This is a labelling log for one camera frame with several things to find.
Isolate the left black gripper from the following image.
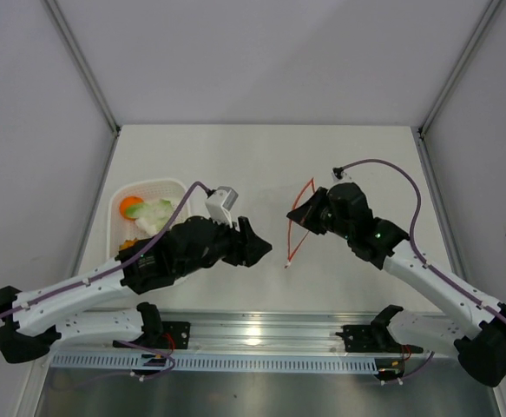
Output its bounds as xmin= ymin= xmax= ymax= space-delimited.
xmin=177 ymin=211 xmax=272 ymax=278

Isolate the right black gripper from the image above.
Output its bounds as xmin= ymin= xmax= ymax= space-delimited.
xmin=288 ymin=187 xmax=354 ymax=240

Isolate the clear zip bag orange zipper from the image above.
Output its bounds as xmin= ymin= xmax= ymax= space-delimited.
xmin=283 ymin=176 xmax=323 ymax=269

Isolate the small orange pineapple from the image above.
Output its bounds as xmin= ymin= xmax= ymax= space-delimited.
xmin=119 ymin=238 xmax=149 ymax=251

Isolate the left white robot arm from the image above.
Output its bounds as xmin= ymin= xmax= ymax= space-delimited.
xmin=0 ymin=216 xmax=273 ymax=364

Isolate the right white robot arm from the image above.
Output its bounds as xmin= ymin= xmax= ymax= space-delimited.
xmin=286 ymin=182 xmax=506 ymax=387

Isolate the green white cabbage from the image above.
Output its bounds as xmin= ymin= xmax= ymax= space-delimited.
xmin=129 ymin=199 xmax=174 ymax=236

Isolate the orange fruit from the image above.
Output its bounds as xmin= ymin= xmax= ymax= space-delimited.
xmin=119 ymin=196 xmax=144 ymax=220

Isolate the white perforated plastic basket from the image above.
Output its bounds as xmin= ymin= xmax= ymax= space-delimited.
xmin=106 ymin=178 xmax=187 ymax=258

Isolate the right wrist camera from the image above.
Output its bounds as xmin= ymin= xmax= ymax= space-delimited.
xmin=332 ymin=167 xmax=353 ymax=184

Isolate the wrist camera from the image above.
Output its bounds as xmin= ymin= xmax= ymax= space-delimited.
xmin=205 ymin=186 xmax=239 ymax=227
xmin=332 ymin=167 xmax=353 ymax=184

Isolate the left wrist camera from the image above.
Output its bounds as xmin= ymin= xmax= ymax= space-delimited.
xmin=205 ymin=186 xmax=239 ymax=227

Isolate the aluminium mounting rail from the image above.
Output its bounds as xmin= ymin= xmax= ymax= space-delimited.
xmin=48 ymin=310 xmax=466 ymax=354

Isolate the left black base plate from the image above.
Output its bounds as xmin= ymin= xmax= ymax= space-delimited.
xmin=129 ymin=321 xmax=191 ymax=350

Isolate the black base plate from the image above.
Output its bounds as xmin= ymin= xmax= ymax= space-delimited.
xmin=335 ymin=324 xmax=423 ymax=354
xmin=129 ymin=321 xmax=191 ymax=350

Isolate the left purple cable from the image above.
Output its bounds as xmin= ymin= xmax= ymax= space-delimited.
xmin=0 ymin=181 xmax=219 ymax=348

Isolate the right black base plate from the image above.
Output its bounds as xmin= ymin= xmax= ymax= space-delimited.
xmin=335 ymin=324 xmax=423 ymax=354

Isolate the slotted grey cable duct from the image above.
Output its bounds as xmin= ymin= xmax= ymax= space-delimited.
xmin=51 ymin=351 xmax=378 ymax=374

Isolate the right aluminium frame post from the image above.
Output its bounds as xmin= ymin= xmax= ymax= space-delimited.
xmin=417 ymin=0 xmax=506 ymax=140

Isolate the aluminium frame post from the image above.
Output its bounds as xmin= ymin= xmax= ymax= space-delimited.
xmin=41 ymin=0 xmax=121 ymax=136
xmin=417 ymin=0 xmax=506 ymax=140

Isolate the left aluminium frame post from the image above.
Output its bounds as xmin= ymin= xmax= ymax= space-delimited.
xmin=41 ymin=0 xmax=121 ymax=136

